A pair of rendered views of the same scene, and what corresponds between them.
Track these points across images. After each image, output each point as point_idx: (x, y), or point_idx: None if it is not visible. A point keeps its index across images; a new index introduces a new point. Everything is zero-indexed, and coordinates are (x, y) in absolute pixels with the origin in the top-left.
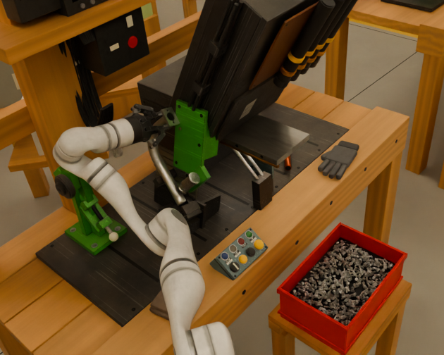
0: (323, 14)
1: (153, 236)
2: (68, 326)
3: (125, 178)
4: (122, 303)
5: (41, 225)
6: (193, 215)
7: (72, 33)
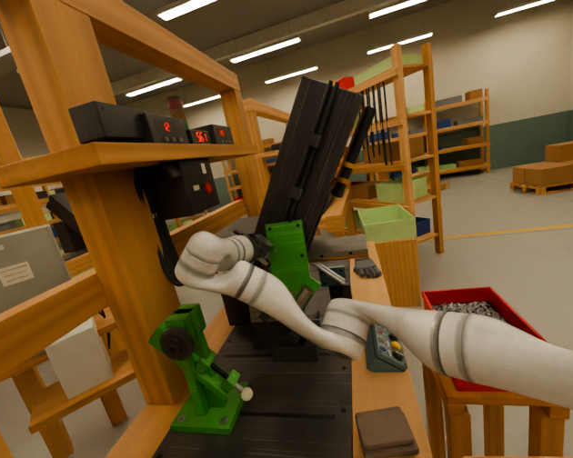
0: (371, 116)
1: (346, 331)
2: None
3: None
4: None
5: (125, 441)
6: None
7: (164, 154)
